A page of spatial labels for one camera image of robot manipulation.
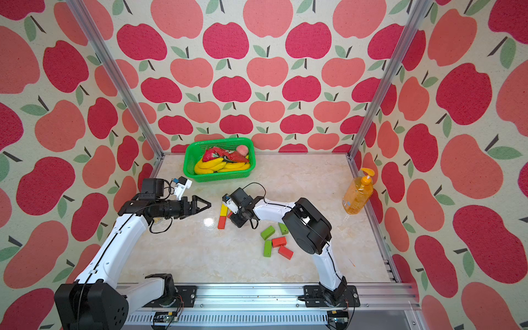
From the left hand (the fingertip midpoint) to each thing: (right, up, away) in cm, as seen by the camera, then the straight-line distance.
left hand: (204, 210), depth 76 cm
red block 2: (+28, -16, +11) cm, 34 cm away
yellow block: (+3, -5, +20) cm, 21 cm away
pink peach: (+10, +27, +39) cm, 49 cm away
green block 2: (+31, -11, +14) cm, 36 cm away
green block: (+24, -12, +13) cm, 30 cm away
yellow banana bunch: (-5, +18, +29) cm, 35 cm away
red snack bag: (-3, +25, +32) cm, 41 cm away
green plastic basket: (-17, +26, +38) cm, 49 cm away
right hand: (+9, -8, +19) cm, 23 cm away
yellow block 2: (+5, -5, +21) cm, 22 cm away
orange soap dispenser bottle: (+62, +6, +9) cm, 63 cm away
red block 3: (+31, -19, +8) cm, 38 cm away
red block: (+3, -9, +18) cm, 20 cm away
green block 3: (+24, -18, +10) cm, 32 cm away
